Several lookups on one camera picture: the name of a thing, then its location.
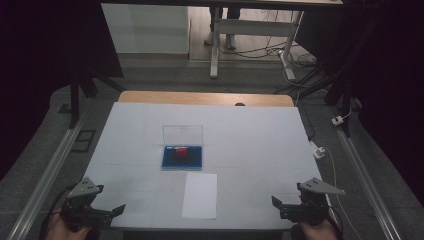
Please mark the black stand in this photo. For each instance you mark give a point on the black stand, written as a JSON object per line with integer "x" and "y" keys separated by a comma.
{"x": 75, "y": 96}

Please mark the person's right hand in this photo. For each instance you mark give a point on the person's right hand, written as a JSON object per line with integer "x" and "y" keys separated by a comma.
{"x": 318, "y": 231}

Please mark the white paper sheet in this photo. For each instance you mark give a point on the white paper sheet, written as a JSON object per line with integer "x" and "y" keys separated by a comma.
{"x": 200, "y": 196}

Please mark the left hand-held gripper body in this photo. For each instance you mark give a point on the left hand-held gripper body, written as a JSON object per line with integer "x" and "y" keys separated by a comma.
{"x": 83, "y": 203}

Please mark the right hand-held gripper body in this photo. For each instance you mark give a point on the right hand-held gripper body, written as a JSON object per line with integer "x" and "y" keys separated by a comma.
{"x": 311, "y": 205}

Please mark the person's left hand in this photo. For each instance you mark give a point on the person's left hand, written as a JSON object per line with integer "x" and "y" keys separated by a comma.
{"x": 63, "y": 231}

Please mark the white plug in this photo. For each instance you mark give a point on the white plug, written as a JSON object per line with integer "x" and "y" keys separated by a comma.
{"x": 337, "y": 120}

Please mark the red stamp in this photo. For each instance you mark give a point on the red stamp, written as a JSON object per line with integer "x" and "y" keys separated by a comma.
{"x": 181, "y": 153}

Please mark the white panel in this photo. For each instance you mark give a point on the white panel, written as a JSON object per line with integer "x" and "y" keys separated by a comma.
{"x": 146, "y": 28}

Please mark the black floor frame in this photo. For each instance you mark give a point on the black floor frame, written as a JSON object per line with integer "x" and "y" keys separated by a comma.
{"x": 84, "y": 140}

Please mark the white power adapter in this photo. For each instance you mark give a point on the white power adapter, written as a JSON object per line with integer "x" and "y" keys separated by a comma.
{"x": 318, "y": 150}

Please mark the aluminium rail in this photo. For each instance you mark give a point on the aluminium rail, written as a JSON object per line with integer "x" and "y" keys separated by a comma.
{"x": 366, "y": 180}
{"x": 50, "y": 173}

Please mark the white table frame legs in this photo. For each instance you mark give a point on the white table frame legs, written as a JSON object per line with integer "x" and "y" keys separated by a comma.
{"x": 253, "y": 27}

